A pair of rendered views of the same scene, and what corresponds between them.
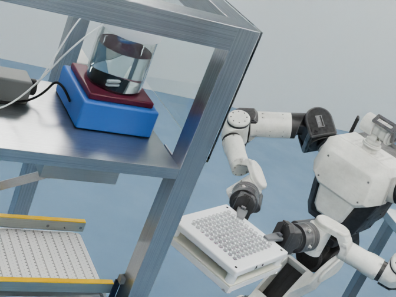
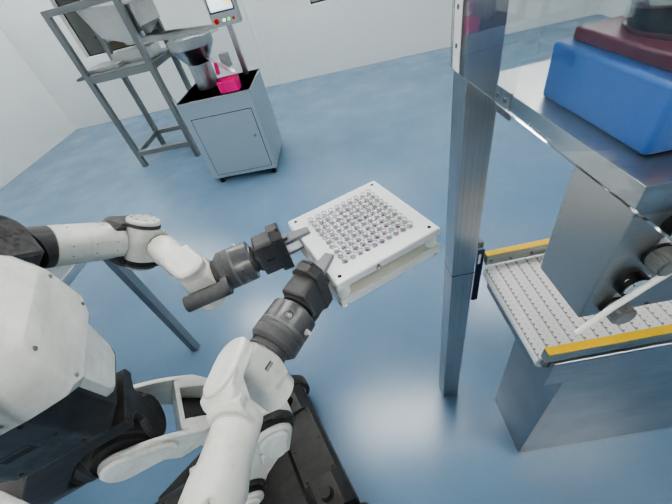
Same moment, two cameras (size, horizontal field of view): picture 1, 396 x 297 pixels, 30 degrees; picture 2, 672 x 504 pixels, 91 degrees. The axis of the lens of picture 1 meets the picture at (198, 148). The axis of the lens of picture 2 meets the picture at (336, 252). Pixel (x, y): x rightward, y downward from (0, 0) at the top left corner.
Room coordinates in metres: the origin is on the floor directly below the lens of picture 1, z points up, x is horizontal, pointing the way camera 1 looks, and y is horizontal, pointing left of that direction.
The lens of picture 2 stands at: (2.27, 0.12, 1.51)
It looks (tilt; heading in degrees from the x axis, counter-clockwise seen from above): 43 degrees down; 218
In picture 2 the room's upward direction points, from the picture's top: 15 degrees counter-clockwise
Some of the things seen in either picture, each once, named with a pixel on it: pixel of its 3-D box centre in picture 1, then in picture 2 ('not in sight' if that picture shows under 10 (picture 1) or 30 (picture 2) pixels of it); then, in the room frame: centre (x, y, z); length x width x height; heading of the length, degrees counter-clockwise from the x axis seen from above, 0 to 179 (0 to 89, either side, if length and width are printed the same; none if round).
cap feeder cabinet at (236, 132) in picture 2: not in sight; (237, 128); (0.14, -2.31, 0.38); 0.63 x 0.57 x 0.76; 119
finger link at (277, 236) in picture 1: (273, 236); (295, 233); (1.87, -0.29, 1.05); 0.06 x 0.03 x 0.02; 139
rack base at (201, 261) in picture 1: (223, 251); (361, 243); (1.79, -0.18, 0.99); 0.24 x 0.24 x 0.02; 57
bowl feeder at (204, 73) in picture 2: not in sight; (206, 61); (0.12, -2.38, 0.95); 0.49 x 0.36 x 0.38; 119
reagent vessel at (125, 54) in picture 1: (124, 48); not in sight; (1.71, 0.26, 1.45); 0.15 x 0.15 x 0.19
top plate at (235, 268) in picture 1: (230, 238); (358, 227); (1.79, -0.18, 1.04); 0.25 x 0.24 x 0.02; 57
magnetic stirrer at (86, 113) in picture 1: (106, 96); not in sight; (1.71, 0.26, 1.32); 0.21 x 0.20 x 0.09; 34
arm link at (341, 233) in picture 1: (330, 237); (189, 271); (2.03, -0.48, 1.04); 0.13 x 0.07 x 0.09; 75
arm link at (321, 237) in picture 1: (310, 235); (213, 283); (2.03, -0.42, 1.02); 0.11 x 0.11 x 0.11; 49
